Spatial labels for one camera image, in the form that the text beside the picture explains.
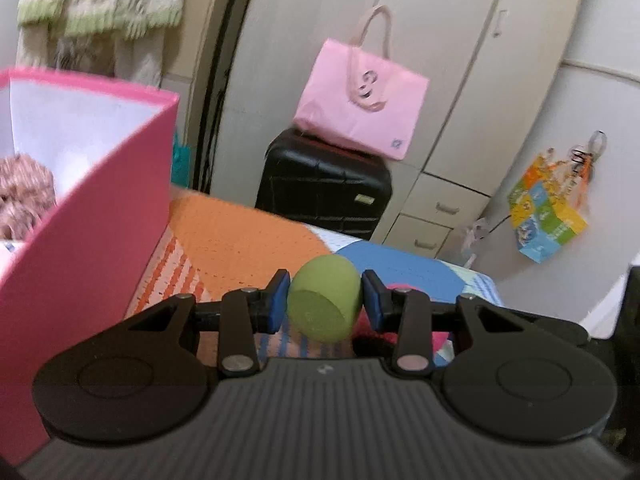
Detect green makeup sponge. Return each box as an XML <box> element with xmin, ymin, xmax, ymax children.
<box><xmin>286</xmin><ymin>255</ymin><xmax>363</xmax><ymax>345</ymax></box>

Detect pink tote bag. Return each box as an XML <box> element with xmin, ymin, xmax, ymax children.
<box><xmin>292</xmin><ymin>4</ymin><xmax>431</xmax><ymax>161</ymax></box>

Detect black suitcase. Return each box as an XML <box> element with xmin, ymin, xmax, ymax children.
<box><xmin>255</xmin><ymin>127</ymin><xmax>393</xmax><ymax>241</ymax></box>

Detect beige tall cabinet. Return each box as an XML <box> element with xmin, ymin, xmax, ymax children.
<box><xmin>160</xmin><ymin>0</ymin><xmax>251</xmax><ymax>193</ymax></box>

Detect teal paper bag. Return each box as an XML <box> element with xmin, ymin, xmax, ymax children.
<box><xmin>172</xmin><ymin>132</ymin><xmax>191</xmax><ymax>186</ymax></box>

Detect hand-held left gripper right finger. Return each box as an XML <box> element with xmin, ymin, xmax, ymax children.
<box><xmin>361</xmin><ymin>269</ymin><xmax>541</xmax><ymax>376</ymax></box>

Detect pink cardboard box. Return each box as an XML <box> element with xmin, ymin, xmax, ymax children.
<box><xmin>0</xmin><ymin>67</ymin><xmax>181</xmax><ymax>466</ymax></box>

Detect colourful hanging gift bag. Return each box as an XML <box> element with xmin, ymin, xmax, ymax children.
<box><xmin>507</xmin><ymin>130</ymin><xmax>608</xmax><ymax>265</ymax></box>

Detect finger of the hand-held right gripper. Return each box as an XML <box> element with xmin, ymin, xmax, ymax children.
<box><xmin>614</xmin><ymin>266</ymin><xmax>640</xmax><ymax>343</ymax></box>

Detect fluffy cream pajama pants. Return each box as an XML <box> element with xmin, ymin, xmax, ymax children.
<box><xmin>15</xmin><ymin>25</ymin><xmax>166</xmax><ymax>88</ymax></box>

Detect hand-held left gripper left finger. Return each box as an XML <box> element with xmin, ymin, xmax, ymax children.
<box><xmin>125</xmin><ymin>269</ymin><xmax>292</xmax><ymax>378</ymax></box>

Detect grey wardrobe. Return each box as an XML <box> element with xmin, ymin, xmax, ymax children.
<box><xmin>207</xmin><ymin>0</ymin><xmax>588</xmax><ymax>261</ymax></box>

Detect patchwork tablecloth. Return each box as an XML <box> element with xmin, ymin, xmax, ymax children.
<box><xmin>125</xmin><ymin>192</ymin><xmax>503</xmax><ymax>361</ymax></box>

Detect black clothes rack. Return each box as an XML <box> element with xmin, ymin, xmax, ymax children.
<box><xmin>192</xmin><ymin>0</ymin><xmax>263</xmax><ymax>196</ymax></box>

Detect pink floral scrunchie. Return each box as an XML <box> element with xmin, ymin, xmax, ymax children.
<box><xmin>0</xmin><ymin>154</ymin><xmax>57</xmax><ymax>241</ymax></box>

